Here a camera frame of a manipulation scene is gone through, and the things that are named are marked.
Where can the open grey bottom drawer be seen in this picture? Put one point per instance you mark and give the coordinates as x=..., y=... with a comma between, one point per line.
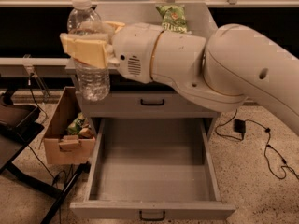
x=152, y=170

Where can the closed grey middle drawer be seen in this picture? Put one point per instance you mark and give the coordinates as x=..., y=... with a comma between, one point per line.
x=143, y=105

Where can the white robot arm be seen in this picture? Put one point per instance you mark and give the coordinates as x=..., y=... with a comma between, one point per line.
x=218, y=73

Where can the green snack bag in box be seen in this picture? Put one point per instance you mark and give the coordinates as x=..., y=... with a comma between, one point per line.
x=76, y=125

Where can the green chip bag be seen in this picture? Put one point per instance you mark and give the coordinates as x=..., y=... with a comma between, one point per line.
x=173, y=18

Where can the clear plastic water bottle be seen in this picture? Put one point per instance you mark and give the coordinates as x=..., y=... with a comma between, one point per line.
x=84, y=22

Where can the black power adapter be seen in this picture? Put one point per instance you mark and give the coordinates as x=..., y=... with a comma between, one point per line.
x=239, y=126

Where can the brown cardboard box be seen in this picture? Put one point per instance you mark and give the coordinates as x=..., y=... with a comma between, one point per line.
x=76, y=151

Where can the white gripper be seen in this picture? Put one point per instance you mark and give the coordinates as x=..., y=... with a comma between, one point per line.
x=135, y=48

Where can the black office chair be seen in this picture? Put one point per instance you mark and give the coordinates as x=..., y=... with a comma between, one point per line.
x=18, y=129

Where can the grey drawer cabinet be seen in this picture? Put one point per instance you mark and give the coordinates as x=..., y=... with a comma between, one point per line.
x=193, y=16

